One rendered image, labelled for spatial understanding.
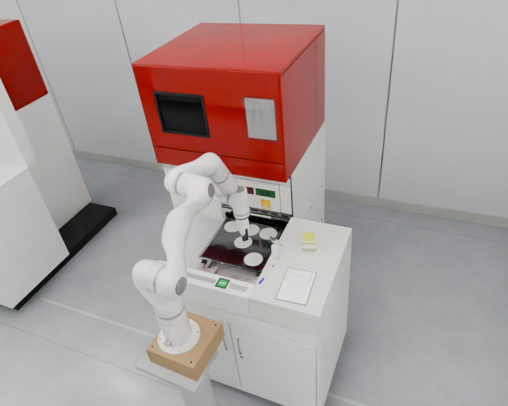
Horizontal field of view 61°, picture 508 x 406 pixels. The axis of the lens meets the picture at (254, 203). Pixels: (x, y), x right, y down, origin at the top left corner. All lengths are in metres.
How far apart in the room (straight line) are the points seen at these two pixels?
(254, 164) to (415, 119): 1.73
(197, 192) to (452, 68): 2.30
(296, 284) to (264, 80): 0.96
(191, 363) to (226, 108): 1.19
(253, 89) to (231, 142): 0.34
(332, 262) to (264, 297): 0.40
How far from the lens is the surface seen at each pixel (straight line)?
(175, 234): 1.71
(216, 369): 2.72
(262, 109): 2.08
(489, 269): 3.73
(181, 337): 1.95
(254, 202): 2.48
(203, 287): 2.13
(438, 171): 3.85
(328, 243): 2.27
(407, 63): 3.47
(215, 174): 1.86
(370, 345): 3.06
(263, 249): 2.35
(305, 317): 1.98
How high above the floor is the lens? 2.50
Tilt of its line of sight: 37 degrees down
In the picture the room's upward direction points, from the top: 7 degrees counter-clockwise
